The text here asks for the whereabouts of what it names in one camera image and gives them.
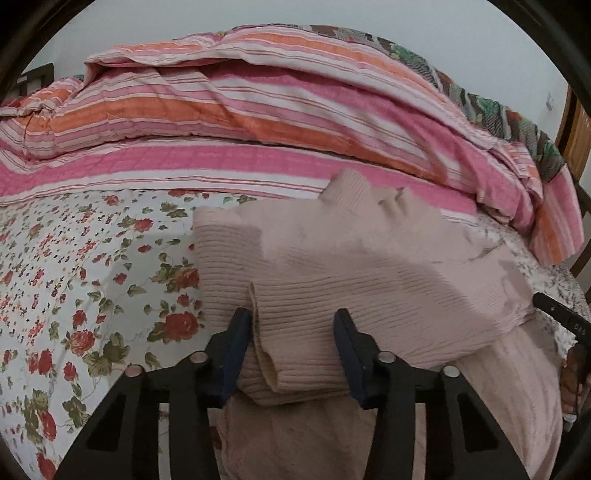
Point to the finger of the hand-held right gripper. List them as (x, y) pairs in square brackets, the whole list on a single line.
[(561, 314)]

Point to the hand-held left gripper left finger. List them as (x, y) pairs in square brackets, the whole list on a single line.
[(236, 341)]

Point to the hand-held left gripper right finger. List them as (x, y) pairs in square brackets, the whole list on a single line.
[(347, 350)]

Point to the pink ribbed knit sweater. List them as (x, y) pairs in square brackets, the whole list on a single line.
[(351, 272)]

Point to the person's right hand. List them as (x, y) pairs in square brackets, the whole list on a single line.
[(575, 392)]

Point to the white floral bedsheet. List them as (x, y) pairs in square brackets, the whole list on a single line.
[(92, 286)]

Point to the wooden door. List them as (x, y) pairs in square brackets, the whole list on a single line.
[(572, 134)]

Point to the green brown patterned blanket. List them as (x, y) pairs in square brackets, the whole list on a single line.
[(489, 110)]

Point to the pink orange striped quilt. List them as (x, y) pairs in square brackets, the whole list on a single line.
[(258, 115)]

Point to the dark wooden headboard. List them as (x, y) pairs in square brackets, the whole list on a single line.
[(32, 76)]

